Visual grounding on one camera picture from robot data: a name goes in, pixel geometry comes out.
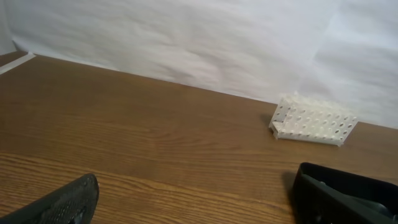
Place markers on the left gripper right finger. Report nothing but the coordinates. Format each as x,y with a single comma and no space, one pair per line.
342,208

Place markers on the black tray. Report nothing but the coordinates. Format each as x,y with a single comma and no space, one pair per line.
357,183

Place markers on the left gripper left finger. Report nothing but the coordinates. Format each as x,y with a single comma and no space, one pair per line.
62,205

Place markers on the white test tube rack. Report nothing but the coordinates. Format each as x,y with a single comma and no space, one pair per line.
314,124

